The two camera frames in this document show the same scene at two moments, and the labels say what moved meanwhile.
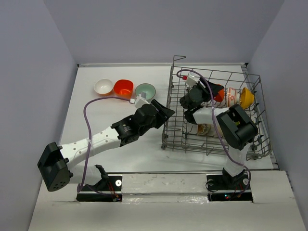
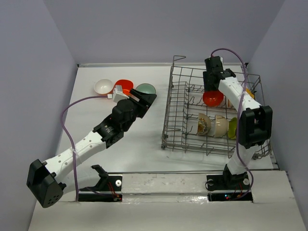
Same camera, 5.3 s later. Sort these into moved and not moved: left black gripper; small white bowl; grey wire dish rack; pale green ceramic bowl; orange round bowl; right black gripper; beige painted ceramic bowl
Moved: right black gripper; left black gripper; orange round bowl
Not moved: small white bowl; grey wire dish rack; beige painted ceramic bowl; pale green ceramic bowl
